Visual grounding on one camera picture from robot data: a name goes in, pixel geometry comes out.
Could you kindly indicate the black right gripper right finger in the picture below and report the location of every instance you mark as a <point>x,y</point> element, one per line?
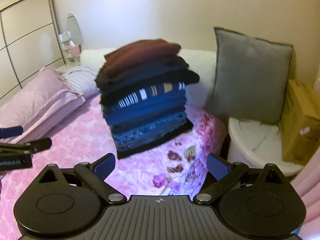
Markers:
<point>252,201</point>

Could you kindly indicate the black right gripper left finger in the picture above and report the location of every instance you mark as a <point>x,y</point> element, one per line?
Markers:
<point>67,200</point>

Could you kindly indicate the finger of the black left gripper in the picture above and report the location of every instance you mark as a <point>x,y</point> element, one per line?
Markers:
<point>10,132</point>
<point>32,146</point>

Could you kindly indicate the stack of folded clothes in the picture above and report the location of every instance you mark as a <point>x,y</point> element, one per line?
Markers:
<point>143,94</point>

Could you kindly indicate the folded lilac blanket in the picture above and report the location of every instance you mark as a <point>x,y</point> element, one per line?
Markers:
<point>39,106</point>

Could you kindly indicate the white round bedside table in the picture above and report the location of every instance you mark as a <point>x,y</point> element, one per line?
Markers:
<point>257,144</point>

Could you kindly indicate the cardboard box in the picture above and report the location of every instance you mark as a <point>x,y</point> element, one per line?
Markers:
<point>299,124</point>

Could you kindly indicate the grey striped pillow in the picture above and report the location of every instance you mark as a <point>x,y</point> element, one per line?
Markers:
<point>82,80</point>

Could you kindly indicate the pink floral bed blanket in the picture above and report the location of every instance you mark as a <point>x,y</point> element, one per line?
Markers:
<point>176,167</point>

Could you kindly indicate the white wardrobe with dark lines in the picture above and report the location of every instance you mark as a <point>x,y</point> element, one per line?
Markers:
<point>29,42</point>

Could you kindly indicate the pink cup on dresser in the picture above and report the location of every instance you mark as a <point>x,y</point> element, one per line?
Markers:
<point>75,50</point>

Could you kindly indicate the oval mirror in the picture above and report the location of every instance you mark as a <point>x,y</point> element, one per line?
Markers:
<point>73,30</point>

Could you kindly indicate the grey square cushion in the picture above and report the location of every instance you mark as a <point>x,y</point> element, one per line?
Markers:
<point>250,78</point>

